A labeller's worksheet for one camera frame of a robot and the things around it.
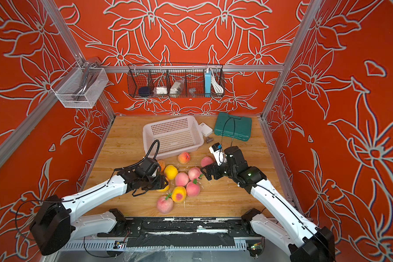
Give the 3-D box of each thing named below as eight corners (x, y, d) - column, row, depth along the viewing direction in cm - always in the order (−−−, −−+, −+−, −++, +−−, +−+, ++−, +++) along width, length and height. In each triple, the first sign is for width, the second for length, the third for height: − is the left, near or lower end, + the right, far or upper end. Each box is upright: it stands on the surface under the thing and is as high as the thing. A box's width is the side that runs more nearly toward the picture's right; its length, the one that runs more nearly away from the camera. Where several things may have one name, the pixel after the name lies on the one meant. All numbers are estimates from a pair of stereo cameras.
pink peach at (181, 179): (175, 188, 86) (174, 184, 82) (176, 176, 91) (175, 172, 86) (188, 188, 86) (187, 184, 82) (188, 176, 91) (188, 172, 86)
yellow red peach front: (172, 203, 81) (171, 200, 77) (173, 189, 86) (172, 185, 81) (186, 203, 81) (185, 200, 77) (186, 189, 86) (186, 185, 81)
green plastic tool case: (213, 135, 110) (213, 131, 106) (217, 115, 122) (218, 111, 119) (249, 142, 106) (251, 138, 102) (250, 121, 118) (252, 117, 115)
